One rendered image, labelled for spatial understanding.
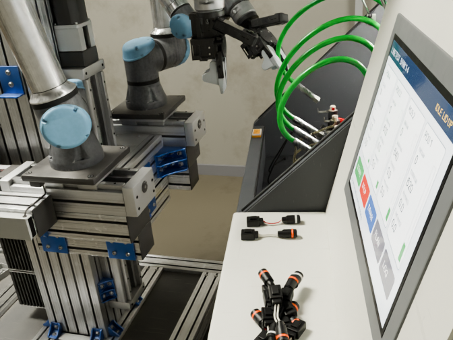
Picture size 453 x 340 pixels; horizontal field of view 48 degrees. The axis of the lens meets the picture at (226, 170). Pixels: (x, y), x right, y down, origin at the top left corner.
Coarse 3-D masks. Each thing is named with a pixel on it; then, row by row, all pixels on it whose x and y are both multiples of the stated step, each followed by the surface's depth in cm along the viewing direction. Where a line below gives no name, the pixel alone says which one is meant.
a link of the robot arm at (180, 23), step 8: (160, 0) 158; (168, 0) 156; (176, 0) 156; (184, 0) 157; (168, 8) 157; (176, 8) 156; (184, 8) 156; (192, 8) 158; (176, 16) 154; (184, 16) 154; (176, 24) 155; (184, 24) 153; (176, 32) 156; (184, 32) 154
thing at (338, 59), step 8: (320, 64) 116; (352, 64) 115; (360, 64) 115; (304, 72) 117; (296, 80) 118; (288, 88) 119; (288, 96) 120; (280, 104) 121; (280, 112) 122; (280, 120) 123; (280, 128) 123; (288, 136) 124; (296, 144) 125; (304, 144) 125
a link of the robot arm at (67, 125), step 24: (0, 0) 107; (24, 0) 110; (0, 24) 111; (24, 24) 111; (24, 48) 112; (48, 48) 116; (24, 72) 116; (48, 72) 116; (48, 96) 117; (72, 96) 120; (48, 120) 117; (72, 120) 119; (72, 144) 122
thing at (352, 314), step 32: (416, 0) 78; (448, 0) 63; (384, 32) 95; (448, 32) 61; (352, 128) 107; (352, 160) 101; (448, 224) 50; (352, 256) 85; (448, 256) 48; (352, 288) 81; (448, 288) 47; (352, 320) 78; (416, 320) 53; (448, 320) 46
